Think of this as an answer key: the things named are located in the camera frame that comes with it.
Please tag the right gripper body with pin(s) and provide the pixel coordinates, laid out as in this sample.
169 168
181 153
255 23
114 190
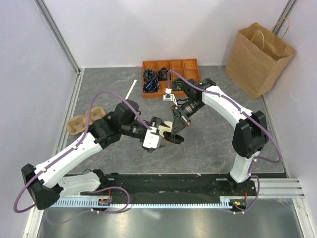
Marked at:
184 117

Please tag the slotted cable duct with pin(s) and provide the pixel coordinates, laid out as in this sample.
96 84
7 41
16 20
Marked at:
94 202

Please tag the cardboard cup carrier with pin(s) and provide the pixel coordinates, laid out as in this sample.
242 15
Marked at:
77 124

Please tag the blue striped rolled tie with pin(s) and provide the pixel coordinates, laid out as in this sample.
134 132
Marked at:
151 86

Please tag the orange compartment tray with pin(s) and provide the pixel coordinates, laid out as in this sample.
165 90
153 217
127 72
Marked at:
187 68

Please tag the brown paper coffee cup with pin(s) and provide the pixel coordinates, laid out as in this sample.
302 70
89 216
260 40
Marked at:
163 129

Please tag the green yellow rolled tie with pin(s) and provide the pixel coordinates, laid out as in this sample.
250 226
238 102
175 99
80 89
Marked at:
177 84

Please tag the black brown rolled tie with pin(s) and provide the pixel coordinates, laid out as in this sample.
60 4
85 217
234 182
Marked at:
163 74

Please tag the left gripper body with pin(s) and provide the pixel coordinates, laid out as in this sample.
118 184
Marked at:
155 122

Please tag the brown paper bag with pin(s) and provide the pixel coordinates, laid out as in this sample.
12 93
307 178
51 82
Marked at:
257 59

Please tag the dark patterned rolled tie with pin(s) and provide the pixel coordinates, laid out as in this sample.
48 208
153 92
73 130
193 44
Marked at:
149 74

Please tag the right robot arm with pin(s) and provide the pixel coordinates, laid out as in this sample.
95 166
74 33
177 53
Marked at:
248 138

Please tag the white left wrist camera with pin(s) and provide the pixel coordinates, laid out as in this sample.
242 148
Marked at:
152 138

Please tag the black cup lid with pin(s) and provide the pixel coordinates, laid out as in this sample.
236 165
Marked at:
175 139

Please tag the white wrapped straw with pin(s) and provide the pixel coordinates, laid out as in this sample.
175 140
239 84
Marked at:
131 89

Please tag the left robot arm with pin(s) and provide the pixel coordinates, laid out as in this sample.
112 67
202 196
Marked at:
47 182

